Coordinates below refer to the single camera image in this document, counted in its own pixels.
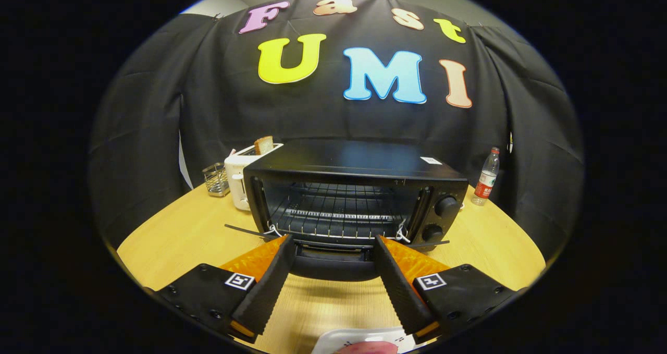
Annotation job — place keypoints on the clear bottle with red label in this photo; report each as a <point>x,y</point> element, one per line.
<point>486,179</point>

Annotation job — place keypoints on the white pop-up toaster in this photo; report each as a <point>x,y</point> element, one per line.
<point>235,182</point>

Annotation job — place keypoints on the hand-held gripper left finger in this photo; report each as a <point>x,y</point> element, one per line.
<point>271,286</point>

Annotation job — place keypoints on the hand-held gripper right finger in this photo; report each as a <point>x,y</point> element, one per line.
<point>396,286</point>

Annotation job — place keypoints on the black toaster oven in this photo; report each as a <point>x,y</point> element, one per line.
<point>338,158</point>

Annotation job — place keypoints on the white rectangular food tray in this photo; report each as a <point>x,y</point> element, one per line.
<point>333,338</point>

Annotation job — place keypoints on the pink ham slice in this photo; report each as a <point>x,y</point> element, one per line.
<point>365,348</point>

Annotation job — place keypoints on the toasted bread slice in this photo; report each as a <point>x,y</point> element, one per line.
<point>263,145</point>

